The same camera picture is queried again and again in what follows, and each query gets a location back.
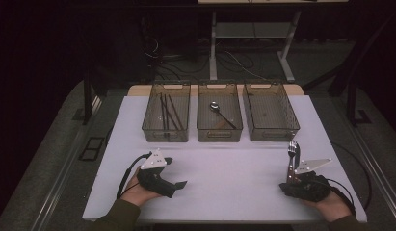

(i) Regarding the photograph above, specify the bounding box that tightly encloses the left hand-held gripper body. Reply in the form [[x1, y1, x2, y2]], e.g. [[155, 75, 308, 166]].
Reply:
[[136, 148, 176, 199]]

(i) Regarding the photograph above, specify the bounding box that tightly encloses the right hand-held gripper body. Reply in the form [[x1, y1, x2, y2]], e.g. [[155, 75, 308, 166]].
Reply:
[[293, 158, 333, 203]]

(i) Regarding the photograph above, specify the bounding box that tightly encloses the fork with wooden handle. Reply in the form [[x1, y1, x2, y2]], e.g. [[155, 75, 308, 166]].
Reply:
[[286, 140, 300, 186]]

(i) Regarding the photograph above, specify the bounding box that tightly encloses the dark brown chopstick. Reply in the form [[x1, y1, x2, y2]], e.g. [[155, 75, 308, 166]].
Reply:
[[159, 95, 181, 132], [160, 92, 171, 132]]

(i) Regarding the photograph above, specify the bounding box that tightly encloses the smoky translucent plastic bin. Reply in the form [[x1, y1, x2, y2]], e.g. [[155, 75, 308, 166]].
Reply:
[[196, 81, 244, 143], [141, 81, 192, 143], [243, 80, 301, 142]]

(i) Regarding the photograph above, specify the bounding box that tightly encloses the metal spoon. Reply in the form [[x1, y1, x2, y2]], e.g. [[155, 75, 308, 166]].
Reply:
[[209, 100, 238, 130]]

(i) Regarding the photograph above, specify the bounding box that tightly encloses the person's left hand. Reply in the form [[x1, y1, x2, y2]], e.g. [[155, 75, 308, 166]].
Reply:
[[120, 174, 161, 207]]

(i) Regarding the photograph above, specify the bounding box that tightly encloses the person's right hand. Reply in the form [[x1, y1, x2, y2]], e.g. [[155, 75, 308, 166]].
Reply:
[[303, 191, 353, 223]]

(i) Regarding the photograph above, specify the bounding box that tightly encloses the black metal stand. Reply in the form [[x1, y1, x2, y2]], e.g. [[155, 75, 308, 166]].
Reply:
[[83, 68, 93, 126], [301, 13, 373, 127]]

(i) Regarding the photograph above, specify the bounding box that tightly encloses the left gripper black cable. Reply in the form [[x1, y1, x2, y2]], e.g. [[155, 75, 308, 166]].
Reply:
[[117, 153, 151, 200]]

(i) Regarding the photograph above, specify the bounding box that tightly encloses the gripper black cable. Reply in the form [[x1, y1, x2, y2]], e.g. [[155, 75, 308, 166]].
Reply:
[[117, 153, 151, 200], [314, 177, 357, 217]]

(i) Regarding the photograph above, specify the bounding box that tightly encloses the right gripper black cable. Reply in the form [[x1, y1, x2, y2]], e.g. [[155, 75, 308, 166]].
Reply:
[[314, 177, 357, 217]]

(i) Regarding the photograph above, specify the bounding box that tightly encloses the knife with wooden handle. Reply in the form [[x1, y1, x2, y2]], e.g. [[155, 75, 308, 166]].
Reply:
[[294, 142, 302, 166]]

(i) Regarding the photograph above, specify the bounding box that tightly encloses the thin black cable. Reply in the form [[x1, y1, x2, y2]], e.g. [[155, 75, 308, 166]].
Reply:
[[330, 141, 373, 213]]

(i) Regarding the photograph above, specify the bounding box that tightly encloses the black floor socket frame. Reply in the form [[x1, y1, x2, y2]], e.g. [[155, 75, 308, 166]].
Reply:
[[78, 137, 106, 162]]

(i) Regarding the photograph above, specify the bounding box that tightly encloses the aluminium rail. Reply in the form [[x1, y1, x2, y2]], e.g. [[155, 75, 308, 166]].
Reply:
[[341, 105, 396, 225], [35, 95, 103, 231]]

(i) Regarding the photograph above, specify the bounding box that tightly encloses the tangle of floor cables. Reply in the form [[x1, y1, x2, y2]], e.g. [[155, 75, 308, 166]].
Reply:
[[142, 35, 267, 81]]

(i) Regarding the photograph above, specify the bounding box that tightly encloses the white metal desk frame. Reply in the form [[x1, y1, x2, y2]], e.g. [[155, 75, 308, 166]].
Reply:
[[198, 0, 349, 84]]

